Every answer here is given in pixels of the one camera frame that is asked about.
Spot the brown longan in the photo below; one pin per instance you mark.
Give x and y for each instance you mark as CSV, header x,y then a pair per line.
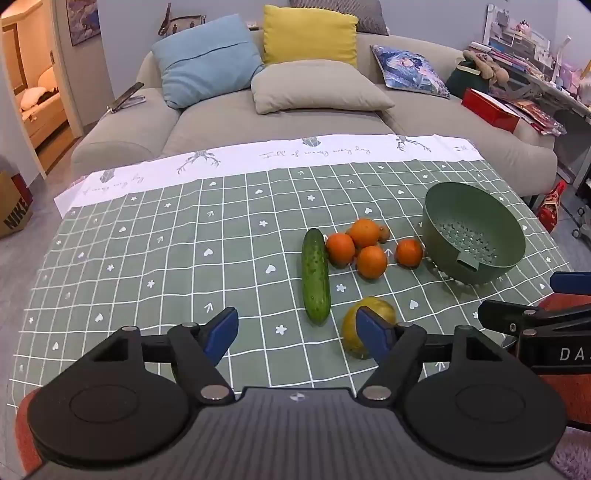
x,y
384,233

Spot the dark green bag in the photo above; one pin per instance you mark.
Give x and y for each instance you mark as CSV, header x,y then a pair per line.
x,y
464,83

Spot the red box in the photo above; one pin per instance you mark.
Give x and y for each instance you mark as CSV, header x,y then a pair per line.
x,y
489,108

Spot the blue printed cushion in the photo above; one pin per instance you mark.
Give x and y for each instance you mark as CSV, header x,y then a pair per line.
x,y
408,69

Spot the red shopping bag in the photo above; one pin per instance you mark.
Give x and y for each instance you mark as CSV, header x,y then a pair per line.
x,y
552,207

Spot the green checked tablecloth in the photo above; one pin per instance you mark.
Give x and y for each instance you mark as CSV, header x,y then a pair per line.
x,y
184,254

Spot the yellow green round fruit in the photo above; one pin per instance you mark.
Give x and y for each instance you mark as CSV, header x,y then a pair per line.
x,y
351,330

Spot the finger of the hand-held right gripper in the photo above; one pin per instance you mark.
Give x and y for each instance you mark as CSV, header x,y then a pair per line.
x,y
501,314
572,282

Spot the white folding table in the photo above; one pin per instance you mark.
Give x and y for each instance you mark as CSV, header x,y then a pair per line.
x,y
554,99

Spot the wooden bed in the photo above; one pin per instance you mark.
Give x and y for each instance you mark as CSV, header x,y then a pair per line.
x,y
48,115

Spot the purple fuzzy rug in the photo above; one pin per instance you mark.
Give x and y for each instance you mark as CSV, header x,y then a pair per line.
x,y
572,457

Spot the green colander bowl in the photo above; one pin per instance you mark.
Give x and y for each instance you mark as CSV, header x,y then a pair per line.
x,y
461,207

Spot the green cucumber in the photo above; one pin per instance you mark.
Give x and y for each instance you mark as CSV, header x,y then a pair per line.
x,y
316,277

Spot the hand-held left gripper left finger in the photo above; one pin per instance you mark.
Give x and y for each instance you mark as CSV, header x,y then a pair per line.
x,y
222,330

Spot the white drawer organizer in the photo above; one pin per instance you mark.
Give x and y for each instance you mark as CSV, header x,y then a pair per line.
x,y
517,37

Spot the white pillow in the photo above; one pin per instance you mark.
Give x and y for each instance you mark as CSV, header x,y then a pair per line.
x,y
32,98

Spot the beige cushion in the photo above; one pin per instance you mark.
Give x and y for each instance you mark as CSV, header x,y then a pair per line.
x,y
314,90

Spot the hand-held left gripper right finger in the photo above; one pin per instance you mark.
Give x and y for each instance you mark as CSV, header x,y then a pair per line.
x,y
373,332

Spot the beige plush toy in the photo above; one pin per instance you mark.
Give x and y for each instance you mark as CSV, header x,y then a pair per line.
x,y
487,64

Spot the yellow cushion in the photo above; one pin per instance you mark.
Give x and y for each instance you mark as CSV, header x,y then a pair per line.
x,y
309,37

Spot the grey checked cushion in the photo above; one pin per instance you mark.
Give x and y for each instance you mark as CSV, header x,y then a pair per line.
x,y
364,16

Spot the black flat device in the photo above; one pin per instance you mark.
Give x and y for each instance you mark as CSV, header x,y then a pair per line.
x,y
125,97

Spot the orange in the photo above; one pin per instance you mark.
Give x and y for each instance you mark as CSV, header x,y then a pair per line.
x,y
340,248
364,232
372,261
409,253

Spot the wall poster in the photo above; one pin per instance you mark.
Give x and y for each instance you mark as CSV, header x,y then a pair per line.
x,y
83,21

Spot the cardboard box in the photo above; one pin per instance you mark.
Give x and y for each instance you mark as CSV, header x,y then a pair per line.
x,y
14,207

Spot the orange red fuzzy cloth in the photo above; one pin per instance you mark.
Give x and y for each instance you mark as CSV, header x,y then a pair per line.
x,y
570,399
25,443

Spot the beige sofa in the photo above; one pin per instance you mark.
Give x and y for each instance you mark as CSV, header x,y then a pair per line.
x,y
207,124

